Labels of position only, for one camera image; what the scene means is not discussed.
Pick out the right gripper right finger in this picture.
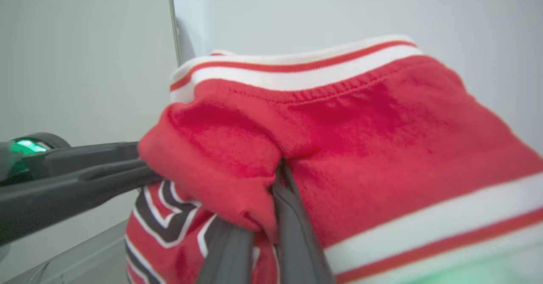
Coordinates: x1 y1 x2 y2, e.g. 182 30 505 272
271 160 336 284

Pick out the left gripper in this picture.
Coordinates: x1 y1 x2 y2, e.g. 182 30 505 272
0 132 162 247

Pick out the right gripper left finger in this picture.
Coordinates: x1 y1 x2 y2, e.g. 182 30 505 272
197 223 255 284

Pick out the red white striped garment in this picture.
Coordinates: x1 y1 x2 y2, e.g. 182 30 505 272
125 34 543 284

